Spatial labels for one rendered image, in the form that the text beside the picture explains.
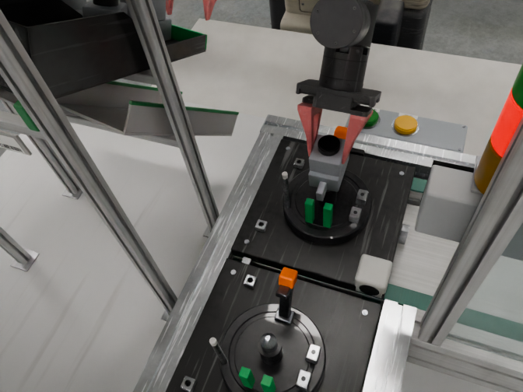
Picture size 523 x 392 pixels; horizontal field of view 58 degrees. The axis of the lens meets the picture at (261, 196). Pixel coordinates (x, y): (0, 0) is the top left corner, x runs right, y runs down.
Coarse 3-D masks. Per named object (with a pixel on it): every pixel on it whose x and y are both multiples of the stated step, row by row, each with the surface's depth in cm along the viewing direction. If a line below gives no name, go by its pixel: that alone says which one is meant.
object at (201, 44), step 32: (0, 0) 52; (32, 0) 55; (32, 32) 43; (64, 32) 46; (96, 32) 49; (128, 32) 53; (192, 32) 67; (64, 64) 47; (96, 64) 51; (128, 64) 55
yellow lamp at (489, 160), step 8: (488, 144) 38; (488, 152) 38; (496, 152) 37; (480, 160) 40; (488, 160) 38; (496, 160) 37; (480, 168) 40; (488, 168) 38; (496, 168) 38; (480, 176) 40; (488, 176) 39; (480, 184) 40; (488, 184) 39
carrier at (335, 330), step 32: (224, 288) 70; (256, 288) 69; (320, 288) 68; (224, 320) 67; (256, 320) 64; (288, 320) 63; (320, 320) 65; (352, 320) 65; (192, 352) 64; (224, 352) 62; (256, 352) 62; (288, 352) 61; (320, 352) 60; (352, 352) 62; (224, 384) 62; (256, 384) 59; (288, 384) 59; (320, 384) 60; (352, 384) 60
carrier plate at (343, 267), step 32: (288, 160) 82; (352, 160) 81; (384, 192) 77; (384, 224) 73; (256, 256) 72; (288, 256) 72; (320, 256) 71; (352, 256) 71; (384, 256) 70; (352, 288) 69
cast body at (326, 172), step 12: (324, 144) 64; (336, 144) 64; (312, 156) 64; (324, 156) 64; (336, 156) 64; (348, 156) 69; (312, 168) 66; (324, 168) 65; (336, 168) 64; (312, 180) 67; (324, 180) 66; (336, 180) 65; (324, 192) 66
